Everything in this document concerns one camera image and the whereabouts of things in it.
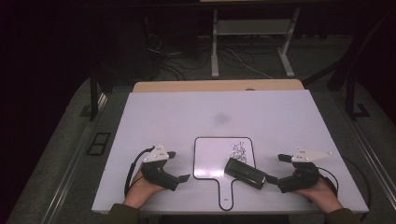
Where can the wooden table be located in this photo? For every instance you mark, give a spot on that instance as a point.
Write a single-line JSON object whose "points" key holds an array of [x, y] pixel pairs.
{"points": [[214, 85]]}

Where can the white metal stand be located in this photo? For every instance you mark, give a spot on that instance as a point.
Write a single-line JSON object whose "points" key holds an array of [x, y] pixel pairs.
{"points": [[214, 46]]}

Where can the black stand post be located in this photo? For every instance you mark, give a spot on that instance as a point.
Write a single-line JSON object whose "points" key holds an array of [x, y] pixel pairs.
{"points": [[351, 99], [93, 96]]}

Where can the aluminium floor rail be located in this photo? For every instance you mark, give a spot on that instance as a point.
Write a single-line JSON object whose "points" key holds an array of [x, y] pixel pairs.
{"points": [[372, 155], [73, 168]]}

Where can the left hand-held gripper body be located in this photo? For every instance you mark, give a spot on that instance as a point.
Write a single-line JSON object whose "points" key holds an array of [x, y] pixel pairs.
{"points": [[157, 175]]}

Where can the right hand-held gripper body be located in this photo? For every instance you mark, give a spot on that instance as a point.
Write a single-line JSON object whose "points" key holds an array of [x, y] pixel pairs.
{"points": [[300, 180]]}

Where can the black whiteboard eraser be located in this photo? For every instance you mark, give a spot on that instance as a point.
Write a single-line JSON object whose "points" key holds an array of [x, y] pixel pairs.
{"points": [[244, 173]]}

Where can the person's left hand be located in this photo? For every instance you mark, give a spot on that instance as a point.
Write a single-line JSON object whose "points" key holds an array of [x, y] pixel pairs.
{"points": [[140, 191]]}

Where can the person's right hand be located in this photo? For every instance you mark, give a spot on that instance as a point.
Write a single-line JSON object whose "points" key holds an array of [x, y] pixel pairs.
{"points": [[323, 196]]}

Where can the black floor socket frame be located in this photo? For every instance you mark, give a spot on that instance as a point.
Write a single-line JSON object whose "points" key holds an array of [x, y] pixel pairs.
{"points": [[99, 143]]}

